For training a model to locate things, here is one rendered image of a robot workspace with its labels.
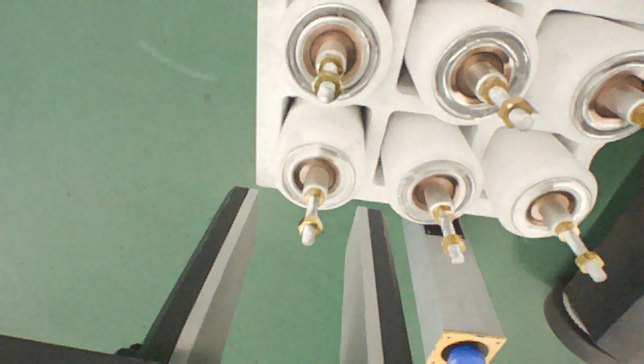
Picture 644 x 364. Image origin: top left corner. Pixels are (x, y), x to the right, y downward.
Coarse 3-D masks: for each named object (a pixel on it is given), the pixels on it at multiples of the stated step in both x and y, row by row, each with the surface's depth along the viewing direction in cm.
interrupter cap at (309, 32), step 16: (304, 16) 25; (320, 16) 25; (336, 16) 25; (352, 16) 25; (288, 32) 26; (304, 32) 26; (320, 32) 26; (336, 32) 26; (352, 32) 26; (368, 32) 26; (288, 48) 27; (304, 48) 27; (352, 48) 27; (368, 48) 26; (288, 64) 27; (304, 64) 28; (352, 64) 27; (368, 64) 27; (304, 80) 28; (352, 80) 28; (368, 80) 28; (352, 96) 29
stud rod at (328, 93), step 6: (324, 66) 24; (330, 66) 23; (336, 72) 23; (324, 84) 20; (330, 84) 20; (318, 90) 20; (324, 90) 20; (330, 90) 20; (318, 96) 20; (324, 96) 20; (330, 96) 20; (324, 102) 20; (330, 102) 20
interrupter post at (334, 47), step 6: (330, 42) 26; (336, 42) 26; (324, 48) 25; (330, 48) 25; (336, 48) 25; (342, 48) 26; (318, 54) 25; (324, 54) 24; (336, 54) 24; (342, 54) 25; (318, 60) 25; (342, 60) 24
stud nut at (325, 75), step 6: (324, 72) 21; (330, 72) 21; (318, 78) 21; (324, 78) 21; (330, 78) 21; (336, 78) 21; (312, 84) 21; (318, 84) 21; (336, 84) 21; (336, 90) 21; (342, 90) 21; (336, 96) 21
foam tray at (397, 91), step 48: (288, 0) 33; (384, 0) 40; (528, 0) 30; (576, 0) 30; (624, 0) 29; (288, 96) 43; (384, 96) 36; (480, 144) 38; (576, 144) 38; (384, 192) 43
